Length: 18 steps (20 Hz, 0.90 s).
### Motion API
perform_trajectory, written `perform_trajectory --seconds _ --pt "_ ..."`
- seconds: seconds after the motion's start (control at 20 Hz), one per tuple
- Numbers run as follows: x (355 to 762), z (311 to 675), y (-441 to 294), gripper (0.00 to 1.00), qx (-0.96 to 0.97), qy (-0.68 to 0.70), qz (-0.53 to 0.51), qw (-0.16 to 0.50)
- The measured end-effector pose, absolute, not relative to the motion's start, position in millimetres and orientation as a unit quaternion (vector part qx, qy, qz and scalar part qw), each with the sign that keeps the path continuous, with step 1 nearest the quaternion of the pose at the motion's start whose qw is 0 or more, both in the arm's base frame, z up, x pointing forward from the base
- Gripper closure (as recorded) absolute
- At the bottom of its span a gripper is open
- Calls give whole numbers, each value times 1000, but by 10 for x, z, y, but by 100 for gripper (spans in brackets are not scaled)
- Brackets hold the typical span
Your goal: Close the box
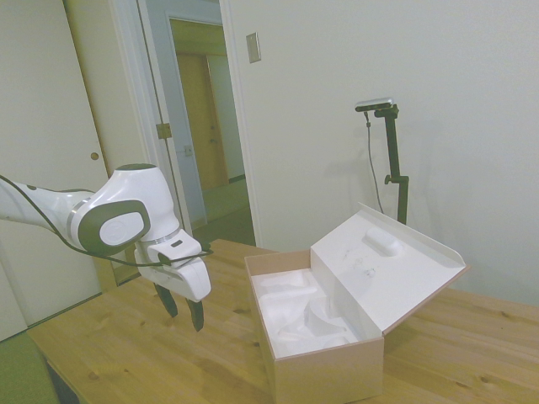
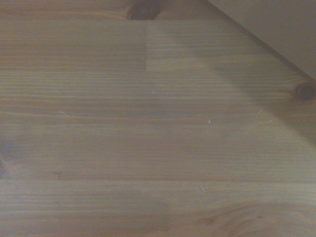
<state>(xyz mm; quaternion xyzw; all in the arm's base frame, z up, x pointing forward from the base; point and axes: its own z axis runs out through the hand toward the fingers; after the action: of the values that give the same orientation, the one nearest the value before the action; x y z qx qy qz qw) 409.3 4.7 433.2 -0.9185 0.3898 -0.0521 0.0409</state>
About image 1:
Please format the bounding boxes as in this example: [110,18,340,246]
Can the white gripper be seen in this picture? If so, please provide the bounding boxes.
[134,242,212,333]

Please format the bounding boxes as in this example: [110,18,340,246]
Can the open cardboard box white lining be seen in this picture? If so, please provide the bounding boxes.
[243,202,472,401]

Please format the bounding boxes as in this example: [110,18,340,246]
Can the white open room door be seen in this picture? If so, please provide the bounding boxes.
[138,0,208,231]

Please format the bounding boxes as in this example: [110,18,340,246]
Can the wooden hallway door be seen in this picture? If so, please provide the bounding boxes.
[175,52,229,191]

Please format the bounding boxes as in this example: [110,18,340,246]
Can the white closet door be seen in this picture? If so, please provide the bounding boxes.
[0,0,115,329]

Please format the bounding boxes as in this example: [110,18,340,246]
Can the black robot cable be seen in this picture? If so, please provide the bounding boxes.
[0,175,215,267]

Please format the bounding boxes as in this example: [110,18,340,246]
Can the grey camera cable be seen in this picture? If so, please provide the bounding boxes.
[364,111,385,214]

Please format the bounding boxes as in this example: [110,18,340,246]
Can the black camera stand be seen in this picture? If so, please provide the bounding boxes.
[372,104,410,226]

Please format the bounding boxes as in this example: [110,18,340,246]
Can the beige wall switch plate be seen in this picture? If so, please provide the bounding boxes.
[246,31,261,65]

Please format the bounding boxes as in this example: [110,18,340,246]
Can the grey exterior camera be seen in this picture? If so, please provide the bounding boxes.
[355,97,396,113]

